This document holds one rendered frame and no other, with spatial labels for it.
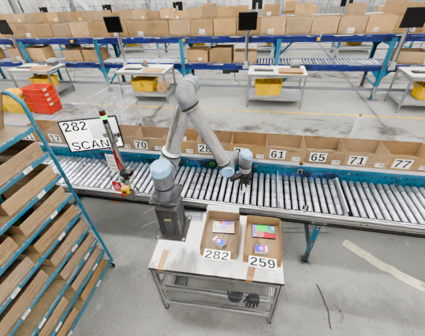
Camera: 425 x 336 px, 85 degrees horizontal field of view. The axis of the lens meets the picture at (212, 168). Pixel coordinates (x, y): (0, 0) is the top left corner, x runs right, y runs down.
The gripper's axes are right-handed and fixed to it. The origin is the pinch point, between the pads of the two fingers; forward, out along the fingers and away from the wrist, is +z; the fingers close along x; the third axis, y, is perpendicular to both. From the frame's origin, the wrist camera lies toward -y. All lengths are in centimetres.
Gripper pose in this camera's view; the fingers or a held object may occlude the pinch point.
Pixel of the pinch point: (239, 189)
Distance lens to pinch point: 190.6
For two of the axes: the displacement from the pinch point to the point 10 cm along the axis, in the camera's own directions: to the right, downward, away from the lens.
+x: 0.4, -6.4, 7.7
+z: 0.1, 7.7, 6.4
